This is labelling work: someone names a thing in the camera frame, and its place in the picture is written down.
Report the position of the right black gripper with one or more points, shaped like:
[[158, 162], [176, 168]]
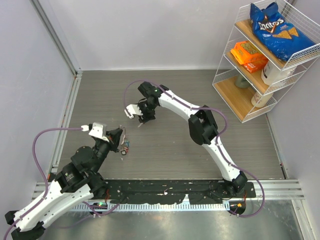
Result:
[[145, 117]]

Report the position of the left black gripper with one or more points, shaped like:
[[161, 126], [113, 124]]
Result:
[[114, 136]]

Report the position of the large metal keyring with keys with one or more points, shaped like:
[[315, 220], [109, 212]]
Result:
[[125, 143]]

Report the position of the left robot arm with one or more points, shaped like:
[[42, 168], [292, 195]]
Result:
[[77, 182]]

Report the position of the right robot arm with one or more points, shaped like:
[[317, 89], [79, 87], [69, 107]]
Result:
[[202, 126]]

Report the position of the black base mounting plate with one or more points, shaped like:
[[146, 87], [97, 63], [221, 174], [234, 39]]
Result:
[[170, 192]]

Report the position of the grey cup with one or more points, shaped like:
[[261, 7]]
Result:
[[241, 82]]

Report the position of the orange snack box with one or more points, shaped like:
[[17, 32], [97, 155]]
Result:
[[248, 56]]

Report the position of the cream bottle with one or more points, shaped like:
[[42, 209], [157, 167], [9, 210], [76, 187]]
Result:
[[259, 101]]

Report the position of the white plastic jug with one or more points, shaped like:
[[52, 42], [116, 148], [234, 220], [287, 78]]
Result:
[[271, 74]]

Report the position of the blue Doritos chip bag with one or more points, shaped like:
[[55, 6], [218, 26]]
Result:
[[280, 37]]

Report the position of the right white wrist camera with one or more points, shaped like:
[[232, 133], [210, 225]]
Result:
[[133, 110]]

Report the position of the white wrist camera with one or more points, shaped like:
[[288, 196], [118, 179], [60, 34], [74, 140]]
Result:
[[96, 130], [133, 110]]

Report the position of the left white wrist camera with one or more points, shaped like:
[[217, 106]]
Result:
[[96, 130]]

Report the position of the aluminium frame rail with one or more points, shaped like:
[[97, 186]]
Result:
[[65, 78]]

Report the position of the white slotted cable duct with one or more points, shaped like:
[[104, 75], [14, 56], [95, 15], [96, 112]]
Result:
[[185, 205]]

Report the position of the white wire shelf rack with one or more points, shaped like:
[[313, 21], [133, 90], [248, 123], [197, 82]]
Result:
[[239, 99]]

